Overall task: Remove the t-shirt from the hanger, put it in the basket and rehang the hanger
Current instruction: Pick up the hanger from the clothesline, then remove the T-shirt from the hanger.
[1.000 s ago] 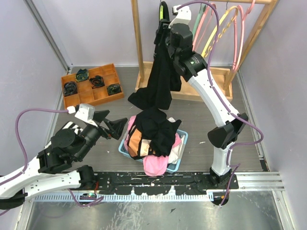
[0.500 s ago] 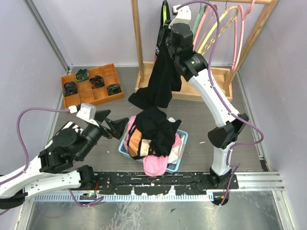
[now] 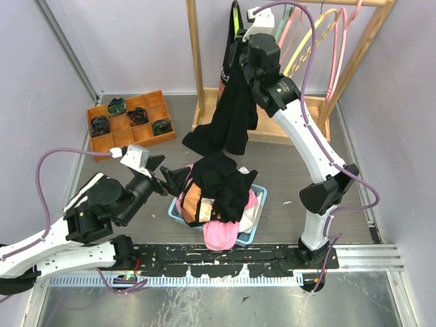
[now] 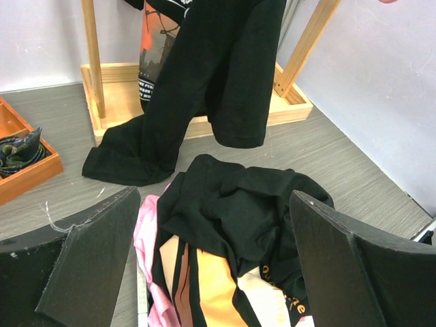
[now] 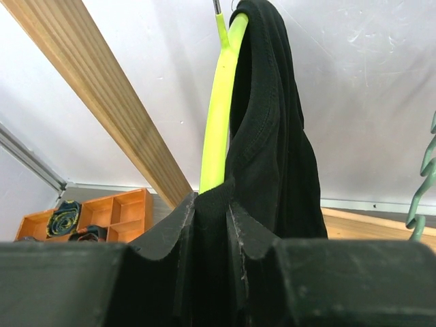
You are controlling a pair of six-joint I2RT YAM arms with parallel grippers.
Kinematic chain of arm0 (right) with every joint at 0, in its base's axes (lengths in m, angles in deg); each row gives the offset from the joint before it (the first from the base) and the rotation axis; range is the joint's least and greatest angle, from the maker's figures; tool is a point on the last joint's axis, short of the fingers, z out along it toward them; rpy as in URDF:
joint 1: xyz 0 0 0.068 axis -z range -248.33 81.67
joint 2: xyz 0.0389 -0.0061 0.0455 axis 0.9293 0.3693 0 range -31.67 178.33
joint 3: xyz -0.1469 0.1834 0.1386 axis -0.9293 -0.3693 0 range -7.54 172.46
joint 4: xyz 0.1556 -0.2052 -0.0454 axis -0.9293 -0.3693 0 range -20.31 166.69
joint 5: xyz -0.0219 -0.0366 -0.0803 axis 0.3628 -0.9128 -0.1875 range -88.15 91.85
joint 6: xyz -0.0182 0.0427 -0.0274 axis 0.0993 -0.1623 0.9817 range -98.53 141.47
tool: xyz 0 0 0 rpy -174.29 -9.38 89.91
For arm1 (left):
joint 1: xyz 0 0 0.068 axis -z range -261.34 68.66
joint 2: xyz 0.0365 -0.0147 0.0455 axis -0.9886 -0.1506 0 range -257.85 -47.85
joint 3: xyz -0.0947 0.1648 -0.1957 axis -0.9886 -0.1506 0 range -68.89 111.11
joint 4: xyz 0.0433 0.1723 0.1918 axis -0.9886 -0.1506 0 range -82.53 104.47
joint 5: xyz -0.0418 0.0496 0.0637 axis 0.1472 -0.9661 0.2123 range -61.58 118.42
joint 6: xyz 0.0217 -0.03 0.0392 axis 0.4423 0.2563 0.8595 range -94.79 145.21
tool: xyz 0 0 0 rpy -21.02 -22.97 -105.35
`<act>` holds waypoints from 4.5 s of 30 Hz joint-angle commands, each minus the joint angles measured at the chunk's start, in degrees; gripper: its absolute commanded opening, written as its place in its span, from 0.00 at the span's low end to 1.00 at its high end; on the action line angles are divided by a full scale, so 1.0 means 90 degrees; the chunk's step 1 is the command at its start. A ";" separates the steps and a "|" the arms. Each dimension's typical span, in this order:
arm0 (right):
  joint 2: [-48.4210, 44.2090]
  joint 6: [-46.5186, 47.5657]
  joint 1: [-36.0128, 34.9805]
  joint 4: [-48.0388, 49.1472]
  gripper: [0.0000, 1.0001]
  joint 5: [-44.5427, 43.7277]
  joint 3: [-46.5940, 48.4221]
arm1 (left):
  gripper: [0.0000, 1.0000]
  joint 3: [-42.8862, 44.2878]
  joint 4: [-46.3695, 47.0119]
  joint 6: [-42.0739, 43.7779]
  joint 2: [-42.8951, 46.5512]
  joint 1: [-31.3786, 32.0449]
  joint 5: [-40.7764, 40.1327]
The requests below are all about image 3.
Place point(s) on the mint green hanger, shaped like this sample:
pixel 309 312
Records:
pixel 282 24

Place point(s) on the black white striped cloth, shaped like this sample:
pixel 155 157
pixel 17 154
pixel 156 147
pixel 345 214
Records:
pixel 82 191

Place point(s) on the black mounting base plate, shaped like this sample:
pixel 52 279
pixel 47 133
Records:
pixel 155 260

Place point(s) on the lime green hanger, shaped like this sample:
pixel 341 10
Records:
pixel 235 17

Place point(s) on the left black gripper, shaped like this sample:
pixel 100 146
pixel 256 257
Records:
pixel 177 178

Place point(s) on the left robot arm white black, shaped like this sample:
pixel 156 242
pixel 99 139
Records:
pixel 74 241

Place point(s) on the white t shirt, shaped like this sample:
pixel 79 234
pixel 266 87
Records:
pixel 249 214

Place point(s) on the pink t shirt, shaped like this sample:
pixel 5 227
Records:
pixel 217 235

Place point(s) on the salmon pink metal hanger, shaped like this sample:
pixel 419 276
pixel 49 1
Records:
pixel 292 22

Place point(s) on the orange wooden divider tray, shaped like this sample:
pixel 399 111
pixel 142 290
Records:
pixel 122 133

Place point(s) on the yellow hanger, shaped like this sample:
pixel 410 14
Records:
pixel 303 50

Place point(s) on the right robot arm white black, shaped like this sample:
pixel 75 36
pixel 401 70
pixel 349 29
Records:
pixel 257 57

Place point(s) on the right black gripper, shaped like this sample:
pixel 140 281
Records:
pixel 240 41

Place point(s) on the green black rolled sock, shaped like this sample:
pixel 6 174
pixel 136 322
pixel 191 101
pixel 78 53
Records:
pixel 116 107

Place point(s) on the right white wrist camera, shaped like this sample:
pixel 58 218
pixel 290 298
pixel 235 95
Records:
pixel 262 22

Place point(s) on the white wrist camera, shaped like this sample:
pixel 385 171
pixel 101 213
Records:
pixel 134 157
pixel 262 22

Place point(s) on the wooden clothes rack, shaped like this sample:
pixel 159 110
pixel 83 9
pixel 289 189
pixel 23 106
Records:
pixel 269 131

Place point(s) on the black printed t shirt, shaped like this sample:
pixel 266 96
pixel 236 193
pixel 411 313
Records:
pixel 215 190

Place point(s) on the light blue plastic basket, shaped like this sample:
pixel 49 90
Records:
pixel 244 238

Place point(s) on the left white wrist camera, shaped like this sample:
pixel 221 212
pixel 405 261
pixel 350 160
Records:
pixel 134 157

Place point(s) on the pink plastic hanger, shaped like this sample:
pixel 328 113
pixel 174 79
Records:
pixel 339 51

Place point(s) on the aluminium rail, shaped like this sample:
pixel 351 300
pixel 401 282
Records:
pixel 342 258

